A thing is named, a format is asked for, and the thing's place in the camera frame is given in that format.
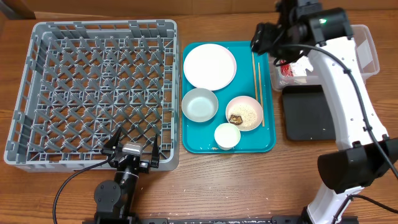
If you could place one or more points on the white cup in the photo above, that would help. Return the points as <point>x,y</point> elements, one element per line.
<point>227,136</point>

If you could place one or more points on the black tray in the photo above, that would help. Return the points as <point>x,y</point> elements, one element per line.
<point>306,114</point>

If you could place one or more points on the teal serving tray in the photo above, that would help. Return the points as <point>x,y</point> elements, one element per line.
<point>227,101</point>

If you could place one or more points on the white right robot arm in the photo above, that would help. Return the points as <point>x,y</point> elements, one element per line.
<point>365,150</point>

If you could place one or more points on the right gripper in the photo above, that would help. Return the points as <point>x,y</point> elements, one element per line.
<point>260,43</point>

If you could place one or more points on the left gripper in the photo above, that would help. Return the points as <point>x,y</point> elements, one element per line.
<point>131,164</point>

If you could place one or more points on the grey plastic dish rack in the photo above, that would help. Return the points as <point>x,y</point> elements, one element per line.
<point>84,80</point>

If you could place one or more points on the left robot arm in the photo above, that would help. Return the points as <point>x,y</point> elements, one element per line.
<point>114,197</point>

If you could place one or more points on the large white plate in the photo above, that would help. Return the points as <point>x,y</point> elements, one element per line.
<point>210,66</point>

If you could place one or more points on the wooden chopstick right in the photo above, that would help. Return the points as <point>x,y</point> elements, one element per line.
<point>260,90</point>

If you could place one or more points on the white tissue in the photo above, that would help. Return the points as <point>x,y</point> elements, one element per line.
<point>301,67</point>

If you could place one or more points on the grey bowl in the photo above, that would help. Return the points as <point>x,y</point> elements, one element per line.
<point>199,105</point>

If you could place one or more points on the brown food scrap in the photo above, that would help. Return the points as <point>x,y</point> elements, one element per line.
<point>235,119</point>

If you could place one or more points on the clear plastic bin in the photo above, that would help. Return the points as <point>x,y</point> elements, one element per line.
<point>366,57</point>

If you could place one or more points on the wooden chopstick left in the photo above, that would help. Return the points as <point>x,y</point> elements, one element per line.
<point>255,76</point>

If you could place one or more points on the red snack wrapper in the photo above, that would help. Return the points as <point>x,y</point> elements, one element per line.
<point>286,69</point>

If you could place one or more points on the wooden chopstick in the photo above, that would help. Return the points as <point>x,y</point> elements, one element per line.
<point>260,90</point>
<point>255,76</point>

